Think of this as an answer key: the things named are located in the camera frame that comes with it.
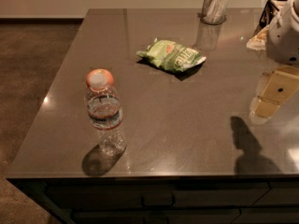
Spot red apple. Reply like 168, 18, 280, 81
86, 69, 114, 89

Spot metal utensil cup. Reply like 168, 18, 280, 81
201, 0, 229, 25

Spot black wire napkin basket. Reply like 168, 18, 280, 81
259, 0, 287, 28

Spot dark cabinet drawers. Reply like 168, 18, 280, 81
8, 177, 299, 224

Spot clear plastic water bottle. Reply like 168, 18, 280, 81
85, 84, 127, 156

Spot green jalapeno chip bag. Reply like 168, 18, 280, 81
136, 38, 206, 73

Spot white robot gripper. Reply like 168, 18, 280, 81
252, 0, 299, 119

